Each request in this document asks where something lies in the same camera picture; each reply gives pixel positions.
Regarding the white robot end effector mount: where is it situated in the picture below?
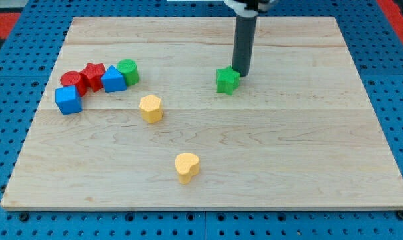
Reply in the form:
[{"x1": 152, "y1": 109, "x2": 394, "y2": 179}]
[{"x1": 224, "y1": 0, "x2": 278, "y2": 17}]

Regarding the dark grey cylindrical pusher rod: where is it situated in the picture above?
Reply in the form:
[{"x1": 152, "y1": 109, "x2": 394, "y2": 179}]
[{"x1": 232, "y1": 15, "x2": 257, "y2": 77}]

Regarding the green star block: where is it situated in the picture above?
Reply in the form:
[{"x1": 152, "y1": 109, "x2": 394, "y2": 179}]
[{"x1": 216, "y1": 66, "x2": 240, "y2": 95}]

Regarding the red star block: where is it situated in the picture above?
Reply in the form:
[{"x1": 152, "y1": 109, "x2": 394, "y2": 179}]
[{"x1": 80, "y1": 63, "x2": 105, "y2": 92}]

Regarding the light wooden board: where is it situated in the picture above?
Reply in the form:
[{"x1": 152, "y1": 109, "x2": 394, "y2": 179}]
[{"x1": 1, "y1": 17, "x2": 403, "y2": 211}]

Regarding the yellow hexagon block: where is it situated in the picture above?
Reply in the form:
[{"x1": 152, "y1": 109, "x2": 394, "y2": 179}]
[{"x1": 139, "y1": 95, "x2": 163, "y2": 123}]

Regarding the green cylinder block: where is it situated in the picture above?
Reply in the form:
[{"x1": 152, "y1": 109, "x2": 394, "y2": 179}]
[{"x1": 117, "y1": 59, "x2": 139, "y2": 86}]

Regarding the blue triangular prism block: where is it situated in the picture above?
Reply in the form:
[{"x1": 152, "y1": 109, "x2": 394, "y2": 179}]
[{"x1": 101, "y1": 65, "x2": 127, "y2": 93}]

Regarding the yellow heart block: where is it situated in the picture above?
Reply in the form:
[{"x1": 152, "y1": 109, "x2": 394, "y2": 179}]
[{"x1": 175, "y1": 153, "x2": 200, "y2": 185}]

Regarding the red cylinder block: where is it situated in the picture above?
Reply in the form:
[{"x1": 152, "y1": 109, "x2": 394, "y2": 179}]
[{"x1": 60, "y1": 71, "x2": 87, "y2": 97}]

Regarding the blue cube block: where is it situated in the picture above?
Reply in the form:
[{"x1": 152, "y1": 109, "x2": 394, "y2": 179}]
[{"x1": 55, "y1": 85, "x2": 82, "y2": 115}]

